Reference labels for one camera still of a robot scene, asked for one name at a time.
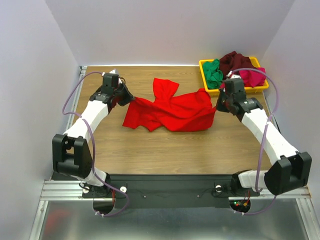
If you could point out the green t shirt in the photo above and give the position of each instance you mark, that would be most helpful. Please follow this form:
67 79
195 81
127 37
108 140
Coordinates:
212 74

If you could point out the maroon t shirt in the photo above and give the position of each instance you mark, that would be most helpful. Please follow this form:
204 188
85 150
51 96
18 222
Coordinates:
233 61

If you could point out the yellow plastic bin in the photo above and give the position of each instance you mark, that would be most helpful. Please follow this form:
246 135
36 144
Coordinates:
235 84

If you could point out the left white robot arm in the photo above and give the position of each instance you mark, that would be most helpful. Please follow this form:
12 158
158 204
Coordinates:
74 151

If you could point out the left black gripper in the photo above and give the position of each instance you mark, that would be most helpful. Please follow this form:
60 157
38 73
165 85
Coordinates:
129 97

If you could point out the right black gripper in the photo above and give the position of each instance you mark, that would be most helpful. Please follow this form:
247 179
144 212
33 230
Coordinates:
221 103

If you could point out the magenta t shirt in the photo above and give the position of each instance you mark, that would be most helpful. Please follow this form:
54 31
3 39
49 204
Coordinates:
251 78

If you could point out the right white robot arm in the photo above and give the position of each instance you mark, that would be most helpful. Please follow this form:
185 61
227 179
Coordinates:
290 168

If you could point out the red t shirt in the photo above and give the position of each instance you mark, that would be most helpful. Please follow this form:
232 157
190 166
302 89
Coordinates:
190 112

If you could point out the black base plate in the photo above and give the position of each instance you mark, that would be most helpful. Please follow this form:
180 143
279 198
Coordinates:
156 191

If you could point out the aluminium frame rail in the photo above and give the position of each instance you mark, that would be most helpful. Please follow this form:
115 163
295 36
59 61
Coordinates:
63 189

